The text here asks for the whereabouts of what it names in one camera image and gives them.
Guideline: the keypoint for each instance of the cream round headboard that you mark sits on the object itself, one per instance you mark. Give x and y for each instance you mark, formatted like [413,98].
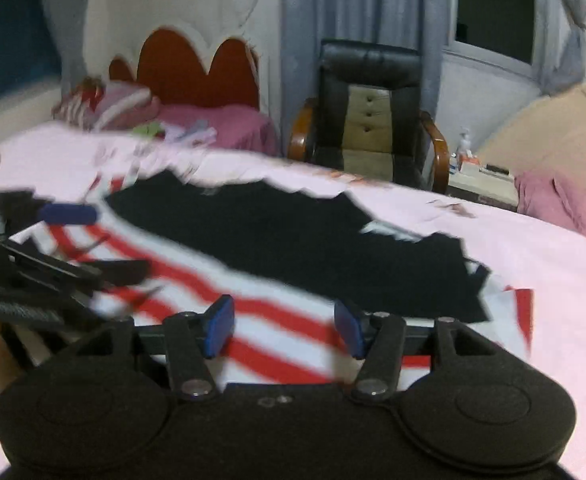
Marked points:
[563,130]

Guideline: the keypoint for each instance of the blue side window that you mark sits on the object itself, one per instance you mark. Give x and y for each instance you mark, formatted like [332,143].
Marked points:
[13,50]

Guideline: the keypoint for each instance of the tissue box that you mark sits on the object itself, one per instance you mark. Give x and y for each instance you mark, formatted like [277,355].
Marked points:
[471,164]

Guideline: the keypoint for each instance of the black leather office chair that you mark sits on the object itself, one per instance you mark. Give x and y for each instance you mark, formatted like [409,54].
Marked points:
[368,75]

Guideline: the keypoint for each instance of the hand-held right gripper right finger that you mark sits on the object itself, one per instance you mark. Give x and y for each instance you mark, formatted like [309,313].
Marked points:
[349,327]

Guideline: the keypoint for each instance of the striped knit sweater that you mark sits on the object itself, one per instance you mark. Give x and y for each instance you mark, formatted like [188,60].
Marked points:
[298,240]

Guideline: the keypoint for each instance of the white pump bottle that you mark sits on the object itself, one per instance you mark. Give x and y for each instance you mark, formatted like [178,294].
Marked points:
[464,144]

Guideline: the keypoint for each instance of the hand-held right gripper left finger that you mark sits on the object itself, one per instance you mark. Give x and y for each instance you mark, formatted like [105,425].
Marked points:
[219,325]

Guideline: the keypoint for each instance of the striped pink pillow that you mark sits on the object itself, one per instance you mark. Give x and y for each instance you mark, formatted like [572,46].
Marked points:
[118,102]

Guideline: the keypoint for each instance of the grey-blue window curtain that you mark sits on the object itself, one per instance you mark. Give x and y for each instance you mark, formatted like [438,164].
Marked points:
[353,0]
[565,25]
[65,15]

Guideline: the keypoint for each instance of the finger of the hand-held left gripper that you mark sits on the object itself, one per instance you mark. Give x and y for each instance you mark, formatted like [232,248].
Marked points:
[68,213]
[73,267]

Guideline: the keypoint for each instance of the bedside nightstand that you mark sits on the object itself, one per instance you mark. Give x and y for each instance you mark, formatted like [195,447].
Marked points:
[483,187]

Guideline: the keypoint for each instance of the red scalloped headboard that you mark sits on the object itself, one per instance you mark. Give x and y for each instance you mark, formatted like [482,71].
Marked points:
[183,75]

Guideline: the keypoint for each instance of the small pile of clothes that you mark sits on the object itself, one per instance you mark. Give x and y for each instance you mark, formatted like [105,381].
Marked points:
[183,134]

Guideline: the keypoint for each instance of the pink floral bed sheet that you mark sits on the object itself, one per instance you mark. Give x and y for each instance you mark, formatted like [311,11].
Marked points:
[548,280]

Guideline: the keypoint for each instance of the dark sliding window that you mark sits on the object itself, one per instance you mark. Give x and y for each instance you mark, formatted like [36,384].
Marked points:
[495,5]

